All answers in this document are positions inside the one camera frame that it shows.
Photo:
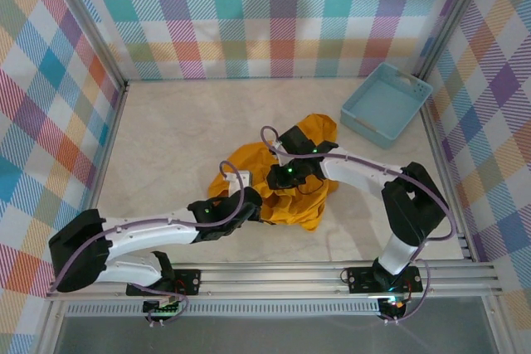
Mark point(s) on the yellow printed t-shirt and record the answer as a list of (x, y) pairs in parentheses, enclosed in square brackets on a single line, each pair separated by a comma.
[(303, 213)]

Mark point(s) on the light blue plastic basket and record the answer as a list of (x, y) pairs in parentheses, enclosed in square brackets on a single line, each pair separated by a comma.
[(381, 105)]

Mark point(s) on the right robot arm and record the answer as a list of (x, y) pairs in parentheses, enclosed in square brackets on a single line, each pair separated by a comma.
[(357, 171)]

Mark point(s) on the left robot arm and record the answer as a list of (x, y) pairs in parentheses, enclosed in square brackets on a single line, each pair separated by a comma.
[(145, 234)]

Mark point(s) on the green controller circuit board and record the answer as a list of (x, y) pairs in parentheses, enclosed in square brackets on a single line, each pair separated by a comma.
[(392, 304), (166, 309)]

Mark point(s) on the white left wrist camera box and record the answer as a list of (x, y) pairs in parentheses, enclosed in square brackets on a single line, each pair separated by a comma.
[(245, 177)]

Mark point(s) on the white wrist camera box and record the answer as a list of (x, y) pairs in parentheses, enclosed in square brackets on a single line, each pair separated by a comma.
[(245, 177), (277, 146)]

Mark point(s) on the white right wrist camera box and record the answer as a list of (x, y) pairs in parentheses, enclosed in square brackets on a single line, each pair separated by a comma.
[(277, 146)]

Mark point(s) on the aluminium mounting rail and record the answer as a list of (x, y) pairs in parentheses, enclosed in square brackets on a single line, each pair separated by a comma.
[(269, 279)]

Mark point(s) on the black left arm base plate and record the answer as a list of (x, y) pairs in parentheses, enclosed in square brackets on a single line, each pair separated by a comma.
[(191, 279)]

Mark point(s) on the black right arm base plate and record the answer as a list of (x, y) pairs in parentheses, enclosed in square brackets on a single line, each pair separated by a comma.
[(361, 281)]

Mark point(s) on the aluminium table side rail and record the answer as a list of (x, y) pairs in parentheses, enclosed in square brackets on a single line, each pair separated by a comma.
[(442, 163), (118, 109)]

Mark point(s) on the aluminium frame post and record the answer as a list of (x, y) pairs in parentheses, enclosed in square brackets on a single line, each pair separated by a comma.
[(90, 24), (451, 18)]

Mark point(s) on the aluminium frame leg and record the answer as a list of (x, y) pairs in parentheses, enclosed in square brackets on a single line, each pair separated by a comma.
[(500, 329), (50, 329)]

